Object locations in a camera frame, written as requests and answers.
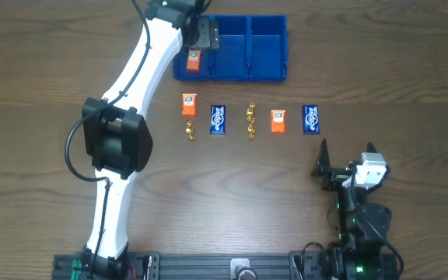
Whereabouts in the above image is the blue tray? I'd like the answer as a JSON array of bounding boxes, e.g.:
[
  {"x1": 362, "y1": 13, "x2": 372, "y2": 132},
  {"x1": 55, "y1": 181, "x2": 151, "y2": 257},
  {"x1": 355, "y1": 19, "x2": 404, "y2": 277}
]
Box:
[{"x1": 172, "y1": 14, "x2": 289, "y2": 82}]

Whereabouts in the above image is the orange candy box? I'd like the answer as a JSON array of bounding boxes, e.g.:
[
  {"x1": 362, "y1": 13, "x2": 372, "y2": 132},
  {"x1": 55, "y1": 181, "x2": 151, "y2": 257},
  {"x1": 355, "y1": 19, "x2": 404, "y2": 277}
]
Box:
[
  {"x1": 186, "y1": 49, "x2": 202, "y2": 73},
  {"x1": 180, "y1": 93, "x2": 198, "y2": 118},
  {"x1": 270, "y1": 109, "x2": 287, "y2": 135}
]

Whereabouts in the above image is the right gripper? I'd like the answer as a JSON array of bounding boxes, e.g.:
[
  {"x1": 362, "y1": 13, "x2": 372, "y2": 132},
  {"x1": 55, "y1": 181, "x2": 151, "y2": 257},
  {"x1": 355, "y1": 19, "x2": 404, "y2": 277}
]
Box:
[{"x1": 311, "y1": 138, "x2": 379, "y2": 191}]

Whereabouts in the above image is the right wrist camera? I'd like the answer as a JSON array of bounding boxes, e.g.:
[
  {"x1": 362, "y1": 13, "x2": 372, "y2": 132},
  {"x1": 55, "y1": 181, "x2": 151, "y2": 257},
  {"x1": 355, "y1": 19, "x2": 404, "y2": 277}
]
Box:
[{"x1": 348, "y1": 152, "x2": 387, "y2": 191}]

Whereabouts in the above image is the mounting rail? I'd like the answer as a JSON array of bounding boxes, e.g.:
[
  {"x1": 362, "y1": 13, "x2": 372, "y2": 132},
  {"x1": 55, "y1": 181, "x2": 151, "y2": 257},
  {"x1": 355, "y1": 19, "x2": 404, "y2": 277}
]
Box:
[{"x1": 52, "y1": 251, "x2": 400, "y2": 280}]

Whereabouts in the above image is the blue candy pack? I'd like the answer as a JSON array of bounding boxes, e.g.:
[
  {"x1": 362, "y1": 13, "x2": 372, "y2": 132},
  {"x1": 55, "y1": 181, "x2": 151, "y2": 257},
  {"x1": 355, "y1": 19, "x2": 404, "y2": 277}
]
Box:
[
  {"x1": 209, "y1": 104, "x2": 226, "y2": 136},
  {"x1": 302, "y1": 104, "x2": 320, "y2": 135}
]

